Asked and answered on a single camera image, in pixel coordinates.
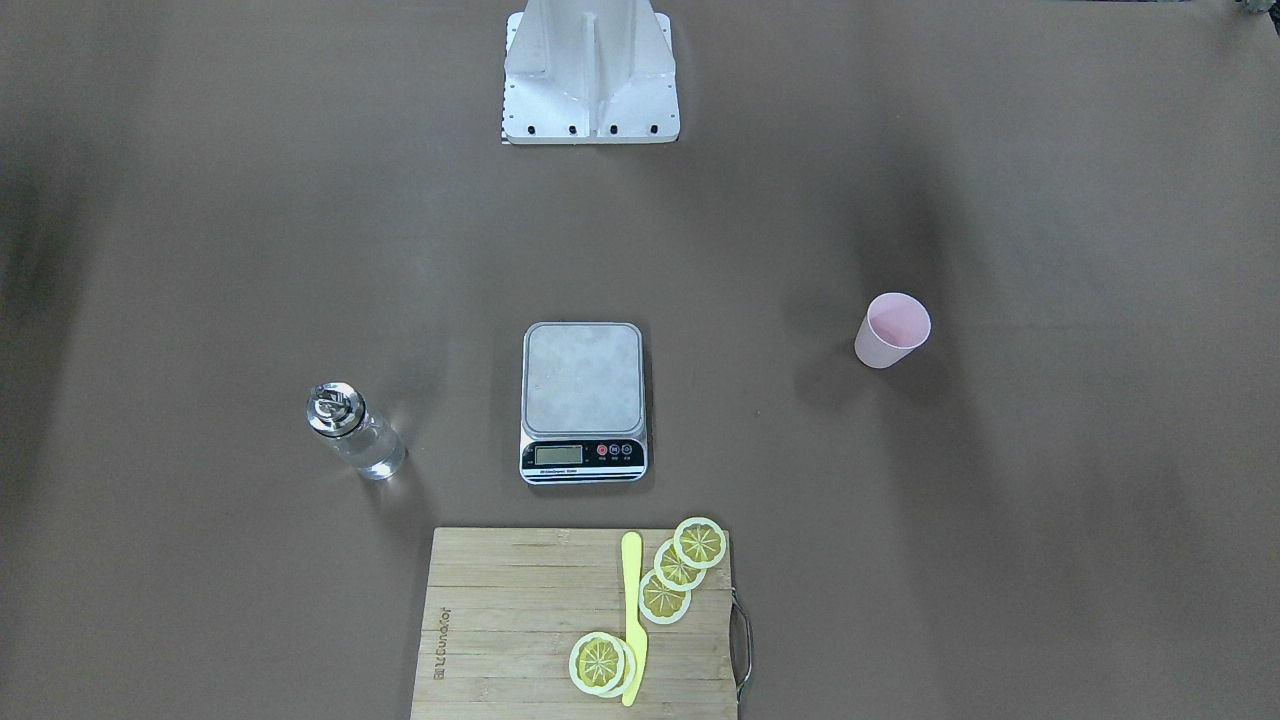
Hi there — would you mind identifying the pink plastic cup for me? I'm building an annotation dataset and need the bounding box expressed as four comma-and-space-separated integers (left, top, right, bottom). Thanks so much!
854, 292, 932, 369

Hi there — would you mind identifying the glass sauce bottle metal cap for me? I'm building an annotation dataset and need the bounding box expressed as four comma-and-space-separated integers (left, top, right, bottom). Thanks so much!
305, 382, 407, 480

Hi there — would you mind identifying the digital kitchen scale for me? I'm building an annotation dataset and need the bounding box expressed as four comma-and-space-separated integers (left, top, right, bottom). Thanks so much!
518, 322, 650, 486

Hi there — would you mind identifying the yellow plastic knife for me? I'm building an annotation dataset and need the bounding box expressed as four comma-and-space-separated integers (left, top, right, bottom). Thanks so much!
620, 530, 649, 707

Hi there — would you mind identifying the lemon slice top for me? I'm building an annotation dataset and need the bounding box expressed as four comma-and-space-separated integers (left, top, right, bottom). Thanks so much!
672, 516, 730, 570

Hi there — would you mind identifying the bamboo cutting board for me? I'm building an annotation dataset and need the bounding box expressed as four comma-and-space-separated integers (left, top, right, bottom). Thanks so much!
410, 527, 754, 719

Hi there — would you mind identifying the lemon slice behind front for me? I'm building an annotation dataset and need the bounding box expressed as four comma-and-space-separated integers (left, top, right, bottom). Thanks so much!
600, 638, 637, 700

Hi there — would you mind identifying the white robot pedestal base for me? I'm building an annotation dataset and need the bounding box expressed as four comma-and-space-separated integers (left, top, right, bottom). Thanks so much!
500, 1, 681, 146

